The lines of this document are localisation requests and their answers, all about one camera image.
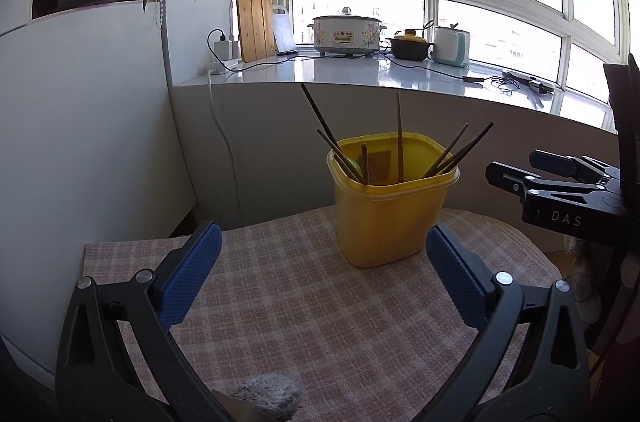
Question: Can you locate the white and teal kettle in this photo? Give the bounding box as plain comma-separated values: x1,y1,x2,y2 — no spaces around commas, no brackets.
431,22,472,68

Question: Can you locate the black hair straightener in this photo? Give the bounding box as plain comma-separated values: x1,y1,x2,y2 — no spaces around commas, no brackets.
501,70,556,96

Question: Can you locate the grey fuzzy cloth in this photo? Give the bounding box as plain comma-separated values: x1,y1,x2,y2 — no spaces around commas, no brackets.
229,373,306,422

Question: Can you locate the black tangled cable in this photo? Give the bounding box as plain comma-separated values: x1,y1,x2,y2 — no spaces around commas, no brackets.
489,76,521,96

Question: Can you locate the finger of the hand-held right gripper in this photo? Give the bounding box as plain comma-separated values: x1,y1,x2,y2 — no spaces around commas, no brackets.
529,149,623,183
486,161,626,230

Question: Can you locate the pink checked cloth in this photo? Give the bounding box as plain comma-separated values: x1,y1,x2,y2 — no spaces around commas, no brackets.
82,207,563,422

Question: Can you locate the white floral electric cooker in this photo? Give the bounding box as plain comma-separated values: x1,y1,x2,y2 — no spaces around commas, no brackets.
307,6,387,58

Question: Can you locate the white power strip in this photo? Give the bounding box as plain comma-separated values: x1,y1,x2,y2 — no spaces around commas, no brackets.
206,60,241,76

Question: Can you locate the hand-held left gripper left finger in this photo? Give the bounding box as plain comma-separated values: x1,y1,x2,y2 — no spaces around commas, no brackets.
55,221,236,422

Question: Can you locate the dark casserole pot yellow lid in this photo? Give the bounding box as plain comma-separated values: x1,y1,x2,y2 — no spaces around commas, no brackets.
386,28,435,62

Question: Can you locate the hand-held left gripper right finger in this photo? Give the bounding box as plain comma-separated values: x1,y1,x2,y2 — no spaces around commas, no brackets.
426,223,592,422

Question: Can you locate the white windowsill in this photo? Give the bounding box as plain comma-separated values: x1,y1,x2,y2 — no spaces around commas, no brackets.
170,52,618,133

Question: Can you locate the white power cable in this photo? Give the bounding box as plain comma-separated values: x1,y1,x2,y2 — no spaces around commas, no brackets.
205,70,246,228

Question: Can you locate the white cutting board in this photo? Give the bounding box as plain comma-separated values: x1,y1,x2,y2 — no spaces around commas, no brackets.
271,4,300,54

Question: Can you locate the yellow plastic container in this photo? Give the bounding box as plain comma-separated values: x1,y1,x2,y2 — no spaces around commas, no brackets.
326,132,460,268

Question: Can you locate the wooden slat board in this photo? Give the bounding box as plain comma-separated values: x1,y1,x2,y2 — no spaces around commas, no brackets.
233,0,277,63

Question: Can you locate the round beige table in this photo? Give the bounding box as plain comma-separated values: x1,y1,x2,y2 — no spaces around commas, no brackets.
445,208,561,275

